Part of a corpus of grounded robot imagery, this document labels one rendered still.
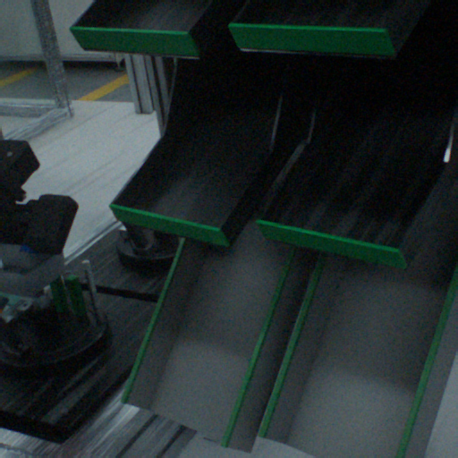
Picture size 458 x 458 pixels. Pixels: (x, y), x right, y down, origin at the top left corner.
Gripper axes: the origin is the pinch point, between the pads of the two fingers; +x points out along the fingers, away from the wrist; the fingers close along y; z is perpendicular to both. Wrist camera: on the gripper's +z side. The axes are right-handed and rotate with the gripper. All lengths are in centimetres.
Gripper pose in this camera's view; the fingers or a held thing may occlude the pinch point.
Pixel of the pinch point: (28, 235)
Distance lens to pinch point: 99.9
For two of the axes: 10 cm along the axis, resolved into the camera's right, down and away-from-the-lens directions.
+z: 2.7, -9.1, 3.1
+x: 4.1, 4.0, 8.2
